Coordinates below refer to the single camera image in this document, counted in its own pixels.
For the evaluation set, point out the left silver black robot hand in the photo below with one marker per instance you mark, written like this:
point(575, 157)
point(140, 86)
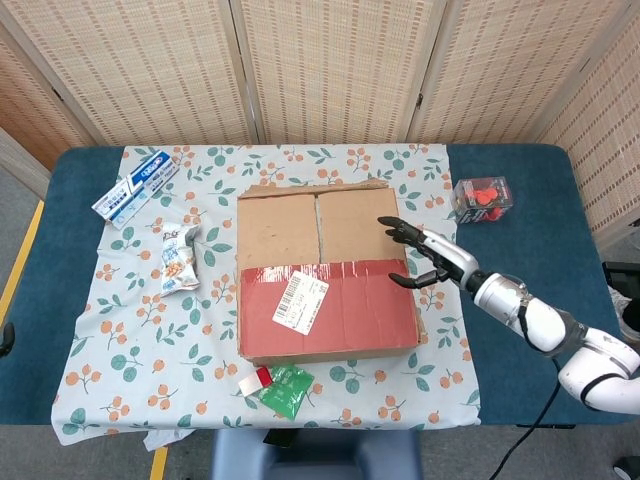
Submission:
point(6, 340)

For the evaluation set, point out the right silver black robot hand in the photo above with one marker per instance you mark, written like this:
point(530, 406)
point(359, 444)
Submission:
point(452, 257)

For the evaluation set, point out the cardboard box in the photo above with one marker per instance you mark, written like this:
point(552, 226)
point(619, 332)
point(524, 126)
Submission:
point(280, 230)

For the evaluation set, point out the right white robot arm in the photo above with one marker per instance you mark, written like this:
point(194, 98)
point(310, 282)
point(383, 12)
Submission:
point(545, 320)

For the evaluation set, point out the clear box with red items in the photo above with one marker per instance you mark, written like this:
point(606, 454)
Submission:
point(482, 200)

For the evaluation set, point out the floral print tablecloth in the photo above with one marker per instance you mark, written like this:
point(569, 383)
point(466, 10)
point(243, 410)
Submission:
point(150, 350)

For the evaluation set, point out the black device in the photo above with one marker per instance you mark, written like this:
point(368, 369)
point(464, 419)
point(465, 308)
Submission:
point(625, 280)

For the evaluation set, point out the crumpled white snack packet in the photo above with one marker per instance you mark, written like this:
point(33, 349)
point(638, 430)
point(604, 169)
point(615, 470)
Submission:
point(177, 262)

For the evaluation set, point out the blue white toothpaste box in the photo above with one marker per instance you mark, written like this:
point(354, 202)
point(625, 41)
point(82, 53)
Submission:
point(135, 190)

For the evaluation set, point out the green tea sachet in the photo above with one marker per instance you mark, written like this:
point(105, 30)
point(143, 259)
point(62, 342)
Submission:
point(287, 395)

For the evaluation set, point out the woven bamboo folding screen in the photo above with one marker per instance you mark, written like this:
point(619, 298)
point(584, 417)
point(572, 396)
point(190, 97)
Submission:
point(325, 75)

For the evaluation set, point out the small red white box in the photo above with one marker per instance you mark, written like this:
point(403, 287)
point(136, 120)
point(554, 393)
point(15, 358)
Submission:
point(252, 382)

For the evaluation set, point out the blue grey chair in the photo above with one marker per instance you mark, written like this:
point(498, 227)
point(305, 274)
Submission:
point(320, 460)

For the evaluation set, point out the dark shoe white sole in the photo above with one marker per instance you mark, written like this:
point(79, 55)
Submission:
point(627, 470)

